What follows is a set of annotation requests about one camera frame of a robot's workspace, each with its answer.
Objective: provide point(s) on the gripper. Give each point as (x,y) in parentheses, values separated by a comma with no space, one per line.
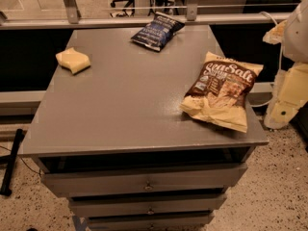
(296,36)

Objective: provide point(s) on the yellow sponge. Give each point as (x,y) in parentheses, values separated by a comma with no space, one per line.
(73,60)

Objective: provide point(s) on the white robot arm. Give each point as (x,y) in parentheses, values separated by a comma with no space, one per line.
(294,45)

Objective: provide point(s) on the sea salt chip bag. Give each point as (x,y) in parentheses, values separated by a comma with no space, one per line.
(218,94)

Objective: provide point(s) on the blue chip bag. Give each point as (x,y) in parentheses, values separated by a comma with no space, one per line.
(156,34)

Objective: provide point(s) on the black office chair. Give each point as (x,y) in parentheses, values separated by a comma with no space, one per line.
(127,10)

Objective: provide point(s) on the grey drawer cabinet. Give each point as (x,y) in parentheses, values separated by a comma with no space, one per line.
(123,112)

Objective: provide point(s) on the top grey drawer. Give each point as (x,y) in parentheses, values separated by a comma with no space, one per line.
(144,180)

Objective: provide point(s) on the grey drawer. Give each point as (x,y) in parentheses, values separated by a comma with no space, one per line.
(149,205)
(149,223)
(144,180)

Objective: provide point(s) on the middle grey drawer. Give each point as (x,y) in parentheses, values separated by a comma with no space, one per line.
(149,205)

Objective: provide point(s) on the bottom grey drawer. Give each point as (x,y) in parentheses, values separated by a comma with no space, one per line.
(149,223)

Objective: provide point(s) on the black floor stand leg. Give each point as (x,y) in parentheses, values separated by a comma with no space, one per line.
(9,161)

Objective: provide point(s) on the metal railing frame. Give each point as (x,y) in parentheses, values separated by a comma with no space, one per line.
(28,14)

